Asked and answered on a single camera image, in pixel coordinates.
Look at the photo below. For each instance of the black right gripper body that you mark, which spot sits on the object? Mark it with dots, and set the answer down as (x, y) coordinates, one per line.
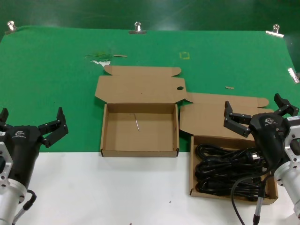
(268, 136)

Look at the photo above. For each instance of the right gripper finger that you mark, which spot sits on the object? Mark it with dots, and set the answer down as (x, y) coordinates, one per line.
(236, 122)
(287, 107)

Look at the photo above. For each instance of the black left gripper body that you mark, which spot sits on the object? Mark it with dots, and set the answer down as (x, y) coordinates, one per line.
(23, 150)

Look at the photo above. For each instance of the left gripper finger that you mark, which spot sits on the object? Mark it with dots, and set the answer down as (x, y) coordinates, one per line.
(3, 116)
(55, 129)

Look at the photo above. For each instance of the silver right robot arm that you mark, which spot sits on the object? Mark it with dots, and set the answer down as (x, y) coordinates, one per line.
(289, 180)

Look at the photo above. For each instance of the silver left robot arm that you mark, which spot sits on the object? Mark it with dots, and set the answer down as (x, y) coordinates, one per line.
(9, 201)

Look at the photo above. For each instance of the open brown cardboard box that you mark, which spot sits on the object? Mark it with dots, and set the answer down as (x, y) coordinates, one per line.
(211, 110)

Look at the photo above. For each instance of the cardboard box with holed lid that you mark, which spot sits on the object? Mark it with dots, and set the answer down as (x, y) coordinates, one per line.
(152, 136)

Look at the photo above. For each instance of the silver binder clip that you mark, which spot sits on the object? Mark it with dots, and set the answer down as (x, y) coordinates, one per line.
(276, 30)
(137, 27)
(11, 26)
(293, 75)

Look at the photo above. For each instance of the small wood chip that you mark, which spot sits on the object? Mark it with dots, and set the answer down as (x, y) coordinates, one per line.
(229, 87)

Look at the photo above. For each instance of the green felt table cloth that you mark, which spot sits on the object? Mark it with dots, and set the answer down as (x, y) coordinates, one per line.
(47, 70)

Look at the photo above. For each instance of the thin metal pin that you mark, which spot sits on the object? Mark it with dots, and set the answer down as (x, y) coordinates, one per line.
(137, 123)

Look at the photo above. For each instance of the yellow square marking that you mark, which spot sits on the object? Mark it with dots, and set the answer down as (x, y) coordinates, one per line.
(180, 55)

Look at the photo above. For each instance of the thin wooden stick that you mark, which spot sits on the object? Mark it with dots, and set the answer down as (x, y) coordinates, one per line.
(120, 56)

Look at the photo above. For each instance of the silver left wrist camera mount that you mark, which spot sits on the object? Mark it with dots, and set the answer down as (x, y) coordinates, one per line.
(4, 159)

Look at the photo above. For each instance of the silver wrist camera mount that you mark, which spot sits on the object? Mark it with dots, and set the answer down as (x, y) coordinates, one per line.
(294, 131)
(4, 159)

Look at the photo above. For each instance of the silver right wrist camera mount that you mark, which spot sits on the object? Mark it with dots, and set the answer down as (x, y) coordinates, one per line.
(294, 131)

